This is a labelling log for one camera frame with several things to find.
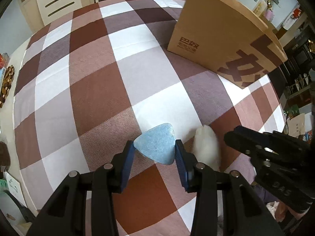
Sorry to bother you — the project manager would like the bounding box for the wooden bead trivet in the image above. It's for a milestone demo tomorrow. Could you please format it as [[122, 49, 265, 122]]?
[[0, 65, 16, 109]]

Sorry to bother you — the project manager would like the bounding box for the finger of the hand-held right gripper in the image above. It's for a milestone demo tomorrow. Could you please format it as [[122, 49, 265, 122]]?
[[223, 131, 271, 169], [233, 125, 311, 151]]

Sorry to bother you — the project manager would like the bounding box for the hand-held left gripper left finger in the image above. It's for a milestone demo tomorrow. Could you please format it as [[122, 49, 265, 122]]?
[[26, 140, 136, 236]]

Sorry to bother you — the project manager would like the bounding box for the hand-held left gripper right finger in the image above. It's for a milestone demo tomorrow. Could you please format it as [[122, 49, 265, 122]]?
[[175, 139, 278, 236]]

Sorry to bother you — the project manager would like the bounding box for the light blue triangular sponge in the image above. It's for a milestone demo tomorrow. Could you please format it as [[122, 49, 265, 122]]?
[[133, 122, 176, 166]]

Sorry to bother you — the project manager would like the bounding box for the large cardboard box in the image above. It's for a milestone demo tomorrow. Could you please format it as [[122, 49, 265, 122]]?
[[167, 0, 288, 90]]

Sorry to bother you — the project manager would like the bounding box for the red can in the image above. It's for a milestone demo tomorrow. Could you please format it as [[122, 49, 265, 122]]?
[[0, 53, 10, 68]]

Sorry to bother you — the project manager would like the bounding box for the white card with drawing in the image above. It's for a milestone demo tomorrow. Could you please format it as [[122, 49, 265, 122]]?
[[5, 171, 27, 208]]

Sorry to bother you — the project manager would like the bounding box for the white fluffy plush toy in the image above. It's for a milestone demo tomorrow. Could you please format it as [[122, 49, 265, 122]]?
[[191, 125, 221, 171]]

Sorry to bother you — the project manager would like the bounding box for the white cartoon printed box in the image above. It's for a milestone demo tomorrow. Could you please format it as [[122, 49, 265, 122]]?
[[0, 192, 26, 229]]

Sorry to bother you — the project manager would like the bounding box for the brown checkered tablecloth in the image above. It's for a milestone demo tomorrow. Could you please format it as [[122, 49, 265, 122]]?
[[13, 0, 287, 236]]

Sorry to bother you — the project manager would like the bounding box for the black appliance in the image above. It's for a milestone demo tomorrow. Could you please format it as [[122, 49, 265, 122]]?
[[15, 202, 37, 227]]

